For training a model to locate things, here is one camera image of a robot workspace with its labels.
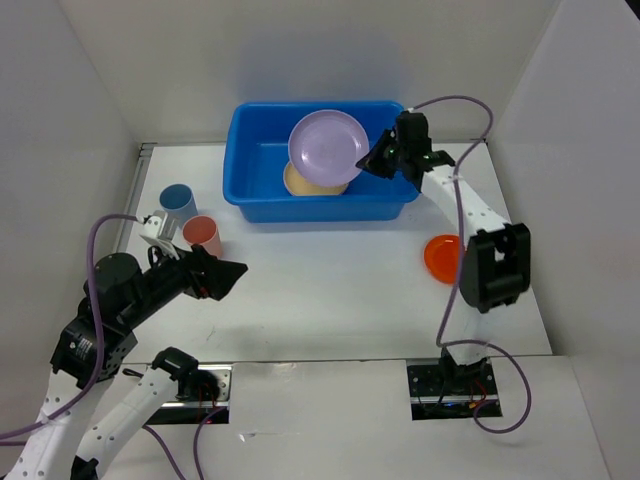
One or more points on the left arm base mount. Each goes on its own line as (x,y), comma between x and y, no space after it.
(200,395)

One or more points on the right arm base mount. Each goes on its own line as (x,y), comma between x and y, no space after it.
(438,393)

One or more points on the blue cup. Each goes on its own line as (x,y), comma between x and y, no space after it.
(178,201)

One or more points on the purple plate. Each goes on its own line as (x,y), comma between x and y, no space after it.
(325,146)

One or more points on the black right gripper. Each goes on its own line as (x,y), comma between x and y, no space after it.
(372,161)

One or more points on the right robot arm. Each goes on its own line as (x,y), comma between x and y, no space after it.
(492,260)

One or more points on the salmon pink cup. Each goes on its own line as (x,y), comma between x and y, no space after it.
(203,230)

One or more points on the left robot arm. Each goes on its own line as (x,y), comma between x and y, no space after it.
(66,443)

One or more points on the yellow plate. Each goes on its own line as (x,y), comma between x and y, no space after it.
(297,185)

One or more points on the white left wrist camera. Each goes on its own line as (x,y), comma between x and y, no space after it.
(158,230)

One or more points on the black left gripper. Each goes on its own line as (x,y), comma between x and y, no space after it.
(209,275)

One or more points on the orange plate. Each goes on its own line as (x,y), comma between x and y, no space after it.
(441,257)

